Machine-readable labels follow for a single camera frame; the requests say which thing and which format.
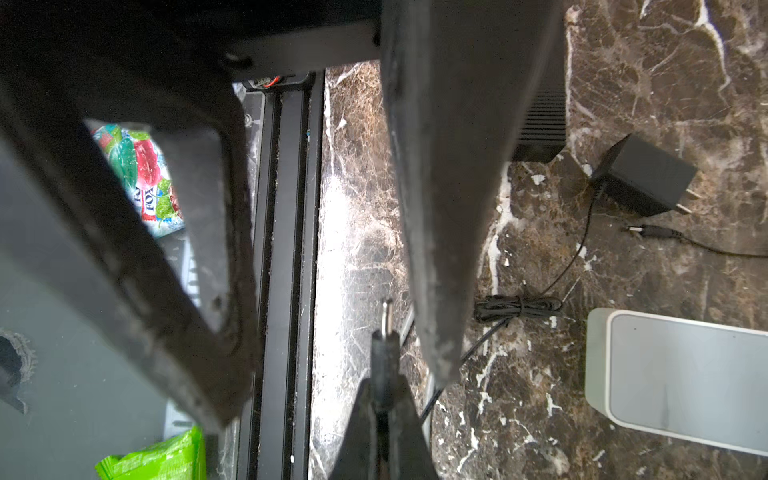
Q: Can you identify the teal patterned item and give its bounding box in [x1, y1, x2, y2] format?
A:
[91, 123, 184, 238]

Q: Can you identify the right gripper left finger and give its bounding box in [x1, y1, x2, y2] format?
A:
[329, 379, 380, 479]

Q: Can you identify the black power adapter with cable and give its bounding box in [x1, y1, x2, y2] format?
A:
[369, 133, 702, 421]

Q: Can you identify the green tube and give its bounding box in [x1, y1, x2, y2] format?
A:
[94, 426, 207, 480]

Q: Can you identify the white router box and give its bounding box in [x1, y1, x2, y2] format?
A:
[584, 308, 767, 456]

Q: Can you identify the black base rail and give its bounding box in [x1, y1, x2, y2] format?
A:
[237, 72, 325, 479]

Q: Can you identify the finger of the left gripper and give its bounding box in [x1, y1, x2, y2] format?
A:
[380, 1, 563, 387]
[1, 1, 262, 431]

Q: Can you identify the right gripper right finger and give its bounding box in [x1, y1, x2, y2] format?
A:
[380, 375, 439, 479]

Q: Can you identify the black network switch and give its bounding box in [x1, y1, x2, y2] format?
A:
[511, 56, 566, 163]

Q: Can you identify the far black power adapter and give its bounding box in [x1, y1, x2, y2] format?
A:
[625, 224, 767, 259]

